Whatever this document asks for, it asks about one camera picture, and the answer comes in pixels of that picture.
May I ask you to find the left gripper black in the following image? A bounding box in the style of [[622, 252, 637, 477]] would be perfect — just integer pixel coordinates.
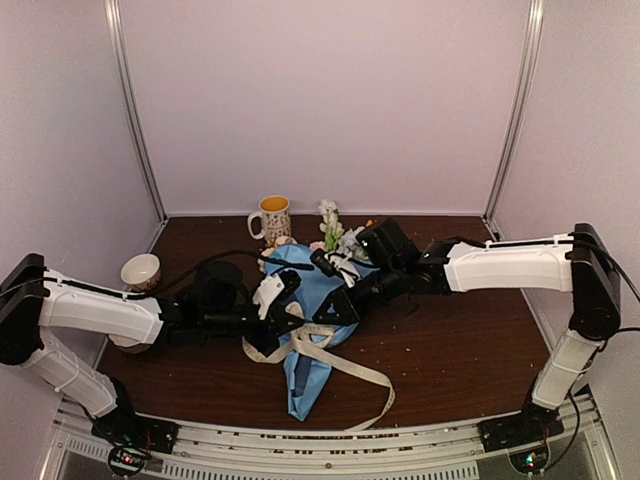
[[202, 301, 304, 352]]

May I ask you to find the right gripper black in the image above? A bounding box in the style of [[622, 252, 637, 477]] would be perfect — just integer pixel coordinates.
[[313, 261, 406, 327]]

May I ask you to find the cream printed ribbon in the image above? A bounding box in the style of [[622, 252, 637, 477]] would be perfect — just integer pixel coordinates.
[[242, 323, 396, 432]]

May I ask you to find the blue tissue paper sheet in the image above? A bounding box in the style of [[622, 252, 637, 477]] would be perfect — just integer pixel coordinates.
[[250, 244, 395, 421]]

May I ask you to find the pink fake flower stem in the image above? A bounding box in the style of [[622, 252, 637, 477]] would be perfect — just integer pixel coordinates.
[[309, 241, 327, 253]]

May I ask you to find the white small fake flower stem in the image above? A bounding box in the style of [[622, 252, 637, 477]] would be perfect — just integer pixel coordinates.
[[318, 199, 344, 252]]

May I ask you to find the floral mug yellow inside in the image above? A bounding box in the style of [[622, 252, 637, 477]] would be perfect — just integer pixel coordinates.
[[247, 195, 292, 246]]

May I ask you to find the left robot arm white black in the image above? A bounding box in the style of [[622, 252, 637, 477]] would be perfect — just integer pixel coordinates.
[[1, 252, 312, 444]]

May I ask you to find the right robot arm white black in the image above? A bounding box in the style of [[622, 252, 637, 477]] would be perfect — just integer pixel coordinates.
[[312, 219, 628, 442]]

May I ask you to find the round white bowl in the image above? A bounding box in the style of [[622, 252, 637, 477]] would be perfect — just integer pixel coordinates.
[[120, 253, 161, 292]]

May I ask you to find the scalloped white bowl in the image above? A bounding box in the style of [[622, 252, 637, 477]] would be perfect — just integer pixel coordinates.
[[117, 343, 150, 355]]

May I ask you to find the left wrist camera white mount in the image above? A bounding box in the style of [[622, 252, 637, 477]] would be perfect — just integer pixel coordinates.
[[252, 264, 314, 320]]

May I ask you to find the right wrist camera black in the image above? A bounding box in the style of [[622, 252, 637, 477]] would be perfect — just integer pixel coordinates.
[[310, 249, 361, 288]]

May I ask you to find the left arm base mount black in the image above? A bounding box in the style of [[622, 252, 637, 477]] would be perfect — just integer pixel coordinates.
[[85, 378, 179, 478]]

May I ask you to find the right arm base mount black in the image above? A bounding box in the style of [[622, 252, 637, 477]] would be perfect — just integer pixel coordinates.
[[478, 394, 565, 453]]

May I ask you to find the right vertical aluminium rail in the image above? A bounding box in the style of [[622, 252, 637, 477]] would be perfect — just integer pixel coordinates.
[[483, 0, 545, 225]]

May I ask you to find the vertical aluminium rail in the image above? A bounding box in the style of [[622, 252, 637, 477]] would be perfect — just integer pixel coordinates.
[[483, 0, 545, 225], [104, 0, 168, 223]]

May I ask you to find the front aluminium frame rail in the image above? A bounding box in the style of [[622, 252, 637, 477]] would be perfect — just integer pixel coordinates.
[[37, 393, 622, 479]]

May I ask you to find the left vertical aluminium rail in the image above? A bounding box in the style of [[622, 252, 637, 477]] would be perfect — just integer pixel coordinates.
[[104, 0, 168, 223]]

